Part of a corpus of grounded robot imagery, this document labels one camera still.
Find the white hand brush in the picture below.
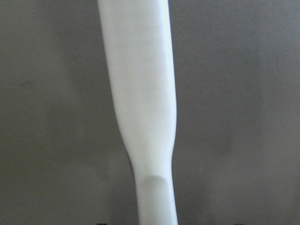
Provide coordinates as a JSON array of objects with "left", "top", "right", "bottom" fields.
[{"left": 98, "top": 0, "right": 178, "bottom": 225}]

